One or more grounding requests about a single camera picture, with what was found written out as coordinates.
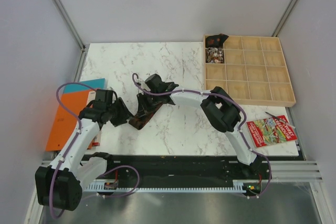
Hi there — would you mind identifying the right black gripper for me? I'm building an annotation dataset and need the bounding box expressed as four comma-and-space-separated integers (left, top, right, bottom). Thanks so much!
137, 91, 161, 118

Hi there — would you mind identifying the brown red patterned tie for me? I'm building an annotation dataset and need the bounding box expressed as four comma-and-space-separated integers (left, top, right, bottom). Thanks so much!
129, 103, 162, 130

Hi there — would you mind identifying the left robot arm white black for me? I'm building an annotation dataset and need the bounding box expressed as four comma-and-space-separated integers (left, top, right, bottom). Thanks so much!
35, 98, 133, 211

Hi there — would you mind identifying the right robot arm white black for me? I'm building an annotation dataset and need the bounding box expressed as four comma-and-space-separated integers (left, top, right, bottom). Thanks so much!
129, 73, 262, 179

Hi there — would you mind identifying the teal folder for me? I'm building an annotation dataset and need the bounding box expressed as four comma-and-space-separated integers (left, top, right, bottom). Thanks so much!
62, 78, 107, 95

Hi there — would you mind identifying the orange folder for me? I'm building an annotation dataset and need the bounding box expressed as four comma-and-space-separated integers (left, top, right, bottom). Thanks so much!
45, 89, 96, 152

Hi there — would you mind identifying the rolled colourful tie in tray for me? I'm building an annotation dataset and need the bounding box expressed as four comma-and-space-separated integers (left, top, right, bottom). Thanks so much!
205, 47, 224, 63

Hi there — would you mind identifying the rolled dark tie in tray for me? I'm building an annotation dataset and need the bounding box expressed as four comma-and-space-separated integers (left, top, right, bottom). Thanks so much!
205, 34, 229, 48

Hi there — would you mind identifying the wooden compartment tray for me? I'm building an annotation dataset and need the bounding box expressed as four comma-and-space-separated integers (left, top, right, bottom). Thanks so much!
203, 35, 296, 107

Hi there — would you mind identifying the red treehouse book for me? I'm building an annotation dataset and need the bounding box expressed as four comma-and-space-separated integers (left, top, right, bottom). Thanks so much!
246, 115, 298, 148

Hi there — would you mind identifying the pen on red book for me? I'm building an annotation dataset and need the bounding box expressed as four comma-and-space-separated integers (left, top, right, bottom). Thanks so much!
265, 112, 296, 129

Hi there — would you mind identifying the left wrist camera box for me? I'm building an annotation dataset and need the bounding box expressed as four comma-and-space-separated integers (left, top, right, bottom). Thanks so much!
94, 89, 118, 104

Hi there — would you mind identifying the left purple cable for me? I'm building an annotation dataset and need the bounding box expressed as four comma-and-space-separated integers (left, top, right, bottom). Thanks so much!
48, 82, 140, 219

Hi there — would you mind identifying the purple cable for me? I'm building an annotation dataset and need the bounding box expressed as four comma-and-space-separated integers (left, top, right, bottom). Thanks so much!
48, 82, 140, 219
132, 73, 272, 200

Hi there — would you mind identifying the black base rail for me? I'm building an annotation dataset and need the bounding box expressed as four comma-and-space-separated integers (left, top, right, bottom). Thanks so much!
78, 152, 272, 189

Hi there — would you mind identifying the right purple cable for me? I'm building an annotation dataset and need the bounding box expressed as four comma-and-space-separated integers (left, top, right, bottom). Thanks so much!
132, 73, 272, 200

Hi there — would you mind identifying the white slotted cable duct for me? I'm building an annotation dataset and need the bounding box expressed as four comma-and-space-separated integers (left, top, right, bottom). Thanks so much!
83, 180, 249, 193

